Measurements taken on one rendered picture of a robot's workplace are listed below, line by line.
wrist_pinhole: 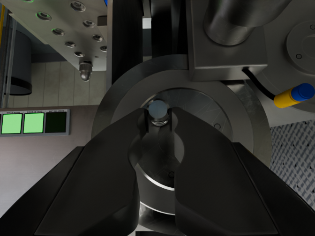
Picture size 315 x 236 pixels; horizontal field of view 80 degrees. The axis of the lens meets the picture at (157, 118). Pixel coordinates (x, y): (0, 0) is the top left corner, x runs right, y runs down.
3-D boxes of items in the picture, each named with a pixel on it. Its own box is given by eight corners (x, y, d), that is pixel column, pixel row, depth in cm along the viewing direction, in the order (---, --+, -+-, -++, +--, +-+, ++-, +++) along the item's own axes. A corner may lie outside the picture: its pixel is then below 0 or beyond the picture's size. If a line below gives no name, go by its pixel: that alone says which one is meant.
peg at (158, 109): (144, 99, 11) (167, 95, 11) (148, 109, 14) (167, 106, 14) (147, 122, 11) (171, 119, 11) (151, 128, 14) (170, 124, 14)
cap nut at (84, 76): (89, 62, 50) (89, 78, 49) (94, 68, 54) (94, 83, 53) (76, 62, 50) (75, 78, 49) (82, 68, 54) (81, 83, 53)
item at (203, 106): (183, 216, 13) (107, 137, 14) (181, 207, 15) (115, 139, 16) (257, 136, 13) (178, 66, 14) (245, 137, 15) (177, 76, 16)
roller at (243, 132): (242, 61, 16) (266, 210, 14) (195, 114, 41) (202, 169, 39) (104, 76, 16) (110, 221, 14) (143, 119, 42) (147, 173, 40)
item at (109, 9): (113, -78, 20) (111, 93, 17) (142, 43, 43) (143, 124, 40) (108, -78, 20) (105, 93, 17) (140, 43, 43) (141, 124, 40)
